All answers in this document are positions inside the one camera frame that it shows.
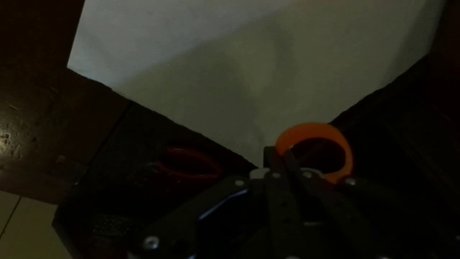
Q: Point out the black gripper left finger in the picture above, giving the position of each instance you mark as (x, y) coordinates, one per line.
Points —
(174, 234)

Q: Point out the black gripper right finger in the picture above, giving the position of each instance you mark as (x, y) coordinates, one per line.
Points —
(354, 217)

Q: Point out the orange ring object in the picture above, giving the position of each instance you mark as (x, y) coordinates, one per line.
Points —
(316, 129)

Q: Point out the dark wooden secretary desk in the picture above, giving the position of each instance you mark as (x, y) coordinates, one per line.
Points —
(58, 126)

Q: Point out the white paper sheet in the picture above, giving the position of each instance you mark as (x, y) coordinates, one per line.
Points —
(240, 72)

